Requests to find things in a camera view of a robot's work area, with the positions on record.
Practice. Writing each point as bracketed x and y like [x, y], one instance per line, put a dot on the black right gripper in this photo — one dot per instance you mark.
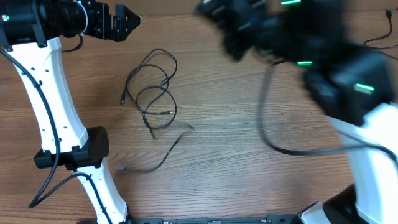
[236, 24]

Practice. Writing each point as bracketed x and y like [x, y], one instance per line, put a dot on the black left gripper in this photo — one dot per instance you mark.
[105, 32]

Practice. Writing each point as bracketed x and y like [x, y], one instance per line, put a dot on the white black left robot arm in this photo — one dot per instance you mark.
[30, 39]

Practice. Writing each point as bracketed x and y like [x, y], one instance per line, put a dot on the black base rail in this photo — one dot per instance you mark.
[217, 220]

